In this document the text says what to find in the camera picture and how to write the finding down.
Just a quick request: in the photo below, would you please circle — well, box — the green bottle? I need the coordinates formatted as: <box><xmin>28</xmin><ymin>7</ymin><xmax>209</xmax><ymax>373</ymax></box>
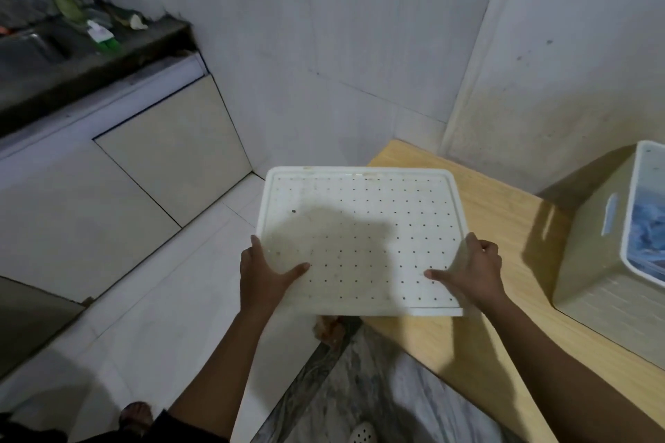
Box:
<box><xmin>85</xmin><ymin>19</ymin><xmax>123</xmax><ymax>53</ymax></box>

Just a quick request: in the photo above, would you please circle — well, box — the person's right hand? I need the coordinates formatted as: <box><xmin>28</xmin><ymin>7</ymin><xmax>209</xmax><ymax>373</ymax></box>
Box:
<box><xmin>423</xmin><ymin>232</ymin><xmax>509</xmax><ymax>315</ymax></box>

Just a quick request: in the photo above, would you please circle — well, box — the dark stone kitchen counter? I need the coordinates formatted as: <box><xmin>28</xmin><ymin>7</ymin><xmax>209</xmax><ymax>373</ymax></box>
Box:
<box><xmin>0</xmin><ymin>17</ymin><xmax>197</xmax><ymax>140</ymax></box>

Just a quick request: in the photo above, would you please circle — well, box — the beige cabinet door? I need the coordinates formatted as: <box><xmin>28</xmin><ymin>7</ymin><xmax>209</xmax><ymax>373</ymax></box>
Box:
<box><xmin>93</xmin><ymin>73</ymin><xmax>254</xmax><ymax>228</ymax></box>

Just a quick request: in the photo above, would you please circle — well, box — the white perforated box lid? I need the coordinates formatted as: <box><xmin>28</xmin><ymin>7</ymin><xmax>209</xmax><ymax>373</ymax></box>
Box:
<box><xmin>255</xmin><ymin>165</ymin><xmax>471</xmax><ymax>318</ymax></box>

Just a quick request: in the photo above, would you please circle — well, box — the person's right forearm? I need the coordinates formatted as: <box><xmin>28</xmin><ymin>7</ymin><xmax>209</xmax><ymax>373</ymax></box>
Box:
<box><xmin>480</xmin><ymin>297</ymin><xmax>665</xmax><ymax>443</ymax></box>

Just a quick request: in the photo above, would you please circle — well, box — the steel sink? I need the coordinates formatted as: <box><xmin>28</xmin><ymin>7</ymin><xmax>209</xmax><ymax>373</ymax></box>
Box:
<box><xmin>0</xmin><ymin>27</ymin><xmax>71</xmax><ymax>75</ymax></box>

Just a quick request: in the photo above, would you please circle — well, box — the person's white left clog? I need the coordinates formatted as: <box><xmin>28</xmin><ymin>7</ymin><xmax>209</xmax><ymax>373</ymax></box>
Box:
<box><xmin>346</xmin><ymin>420</ymin><xmax>379</xmax><ymax>443</ymax></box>

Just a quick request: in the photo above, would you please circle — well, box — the person's left hand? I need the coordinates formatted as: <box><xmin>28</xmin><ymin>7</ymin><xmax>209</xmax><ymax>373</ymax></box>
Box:
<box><xmin>238</xmin><ymin>235</ymin><xmax>312</xmax><ymax>319</ymax></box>

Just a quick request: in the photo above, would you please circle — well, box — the white kitchen cabinet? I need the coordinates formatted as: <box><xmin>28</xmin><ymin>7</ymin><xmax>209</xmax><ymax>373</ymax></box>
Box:
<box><xmin>0</xmin><ymin>53</ymin><xmax>256</xmax><ymax>303</ymax></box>

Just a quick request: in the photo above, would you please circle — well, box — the person's left forearm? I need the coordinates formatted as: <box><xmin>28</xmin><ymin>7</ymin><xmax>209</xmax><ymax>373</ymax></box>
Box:
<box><xmin>167</xmin><ymin>310</ymin><xmax>281</xmax><ymax>441</ymax></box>

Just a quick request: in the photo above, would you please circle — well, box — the wooden folding table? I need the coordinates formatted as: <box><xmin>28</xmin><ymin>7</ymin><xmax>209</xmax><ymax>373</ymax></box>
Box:
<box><xmin>311</xmin><ymin>140</ymin><xmax>665</xmax><ymax>443</ymax></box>

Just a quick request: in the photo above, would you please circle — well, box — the grey metal appliance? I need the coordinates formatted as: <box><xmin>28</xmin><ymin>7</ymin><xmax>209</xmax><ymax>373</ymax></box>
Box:
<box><xmin>0</xmin><ymin>276</ymin><xmax>87</xmax><ymax>381</ymax></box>

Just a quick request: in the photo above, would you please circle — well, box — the person's navy shirt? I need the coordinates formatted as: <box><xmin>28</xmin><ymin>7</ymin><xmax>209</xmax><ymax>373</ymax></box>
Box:
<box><xmin>148</xmin><ymin>408</ymin><xmax>232</xmax><ymax>443</ymax></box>

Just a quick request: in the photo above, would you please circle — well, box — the white storage box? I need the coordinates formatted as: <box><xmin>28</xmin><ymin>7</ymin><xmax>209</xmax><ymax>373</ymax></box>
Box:
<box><xmin>551</xmin><ymin>140</ymin><xmax>665</xmax><ymax>372</ymax></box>

